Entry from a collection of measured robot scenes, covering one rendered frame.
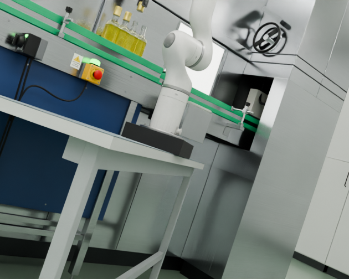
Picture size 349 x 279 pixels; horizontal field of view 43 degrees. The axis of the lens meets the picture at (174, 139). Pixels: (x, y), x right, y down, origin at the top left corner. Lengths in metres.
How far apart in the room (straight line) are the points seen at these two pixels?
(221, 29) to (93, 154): 1.92
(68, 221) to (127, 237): 1.59
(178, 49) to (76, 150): 0.79
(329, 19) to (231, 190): 1.28
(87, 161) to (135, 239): 1.68
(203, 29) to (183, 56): 0.18
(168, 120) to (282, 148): 1.26
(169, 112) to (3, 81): 0.66
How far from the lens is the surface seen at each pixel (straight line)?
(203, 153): 2.92
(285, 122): 2.88
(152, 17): 2.50
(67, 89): 1.96
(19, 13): 1.87
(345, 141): 5.67
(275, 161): 2.88
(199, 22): 1.90
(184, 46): 1.79
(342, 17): 3.27
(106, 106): 2.06
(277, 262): 3.24
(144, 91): 2.15
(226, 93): 2.97
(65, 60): 1.92
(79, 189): 1.12
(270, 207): 2.97
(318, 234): 5.60
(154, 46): 2.51
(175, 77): 1.81
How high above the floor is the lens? 0.76
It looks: 2 degrees up
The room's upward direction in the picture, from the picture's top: 19 degrees clockwise
